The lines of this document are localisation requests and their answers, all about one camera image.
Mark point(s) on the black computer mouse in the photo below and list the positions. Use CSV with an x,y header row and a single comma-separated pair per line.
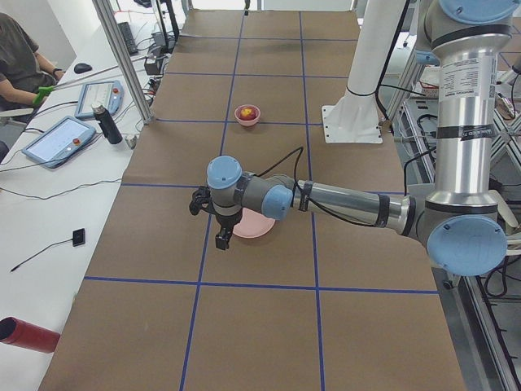
x,y
82,68

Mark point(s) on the red apple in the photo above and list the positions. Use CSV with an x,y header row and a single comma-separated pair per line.
x,y
247,113

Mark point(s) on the black water bottle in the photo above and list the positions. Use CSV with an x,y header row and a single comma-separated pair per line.
x,y
106,123

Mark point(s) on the small black box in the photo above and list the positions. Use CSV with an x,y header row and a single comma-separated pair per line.
x,y
78,237

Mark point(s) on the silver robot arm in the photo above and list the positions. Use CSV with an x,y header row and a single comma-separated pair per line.
x,y
457,221

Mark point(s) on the green handled grabber tool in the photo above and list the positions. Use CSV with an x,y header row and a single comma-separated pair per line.
x,y
45,91

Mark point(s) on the aluminium frame post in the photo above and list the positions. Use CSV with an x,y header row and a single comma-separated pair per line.
x,y
116,42

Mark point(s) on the blue teach pendant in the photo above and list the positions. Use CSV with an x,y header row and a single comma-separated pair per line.
x,y
55,146
107,93

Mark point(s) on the pink plate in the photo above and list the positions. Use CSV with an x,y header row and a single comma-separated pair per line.
x,y
253,225

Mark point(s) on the black keyboard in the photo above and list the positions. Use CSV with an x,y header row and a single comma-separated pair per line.
x,y
128,38

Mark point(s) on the upper blue teach pendant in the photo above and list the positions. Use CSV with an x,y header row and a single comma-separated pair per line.
x,y
107,93

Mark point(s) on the seated person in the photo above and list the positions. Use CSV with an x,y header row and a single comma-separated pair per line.
x,y
23,69

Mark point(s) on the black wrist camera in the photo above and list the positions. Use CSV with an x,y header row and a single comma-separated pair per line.
x,y
201,201

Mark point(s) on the pink bowl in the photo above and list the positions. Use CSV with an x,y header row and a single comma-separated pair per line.
x,y
247,123

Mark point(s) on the white camera mast base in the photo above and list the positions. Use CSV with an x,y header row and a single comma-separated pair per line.
x,y
354,118

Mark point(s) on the red bottle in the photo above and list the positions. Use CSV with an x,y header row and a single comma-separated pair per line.
x,y
25,335

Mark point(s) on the lower blue teach pendant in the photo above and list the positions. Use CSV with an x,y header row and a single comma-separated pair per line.
x,y
55,146

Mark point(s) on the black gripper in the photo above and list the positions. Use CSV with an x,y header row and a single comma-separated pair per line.
x,y
225,221

